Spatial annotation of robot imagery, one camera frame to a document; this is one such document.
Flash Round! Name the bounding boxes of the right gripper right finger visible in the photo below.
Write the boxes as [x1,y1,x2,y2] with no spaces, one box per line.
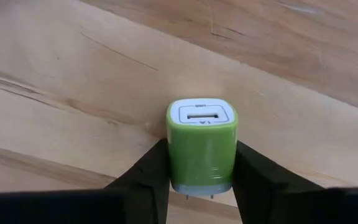
[231,140,347,224]

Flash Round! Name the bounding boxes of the small green plug adapter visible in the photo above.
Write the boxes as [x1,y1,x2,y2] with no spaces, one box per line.
[165,98,239,200]

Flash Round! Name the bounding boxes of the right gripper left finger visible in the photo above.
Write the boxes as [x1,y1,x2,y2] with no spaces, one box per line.
[85,138,171,224]

